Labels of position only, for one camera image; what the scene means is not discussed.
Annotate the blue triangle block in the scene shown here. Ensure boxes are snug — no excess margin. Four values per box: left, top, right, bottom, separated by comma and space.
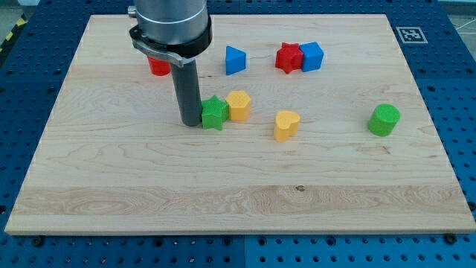
225, 46, 246, 75

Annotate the white fiducial marker tag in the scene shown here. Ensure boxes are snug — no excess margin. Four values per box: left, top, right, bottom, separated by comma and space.
396, 26, 428, 44

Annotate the yellow hexagon block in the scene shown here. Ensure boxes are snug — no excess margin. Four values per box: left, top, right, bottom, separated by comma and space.
225, 90, 251, 121

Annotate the green cylinder block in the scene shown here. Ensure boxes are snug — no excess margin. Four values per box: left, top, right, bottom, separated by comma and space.
367, 103, 400, 137

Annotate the blue cube block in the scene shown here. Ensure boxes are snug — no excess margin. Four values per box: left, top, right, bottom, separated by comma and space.
299, 42, 324, 72

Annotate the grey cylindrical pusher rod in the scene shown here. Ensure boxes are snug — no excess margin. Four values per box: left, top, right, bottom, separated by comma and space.
171, 60, 202, 127

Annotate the wooden board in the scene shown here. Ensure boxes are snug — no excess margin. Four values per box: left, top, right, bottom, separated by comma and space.
5, 14, 475, 235

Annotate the yellow heart block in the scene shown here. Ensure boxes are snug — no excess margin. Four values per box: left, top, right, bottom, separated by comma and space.
274, 110, 300, 142

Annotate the red star block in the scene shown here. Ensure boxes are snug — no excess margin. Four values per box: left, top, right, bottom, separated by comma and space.
274, 42, 303, 74

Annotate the green star block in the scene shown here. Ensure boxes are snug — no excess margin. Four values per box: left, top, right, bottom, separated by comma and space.
202, 95, 229, 130

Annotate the red cylinder block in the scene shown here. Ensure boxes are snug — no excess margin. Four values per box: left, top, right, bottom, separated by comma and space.
147, 57, 171, 76

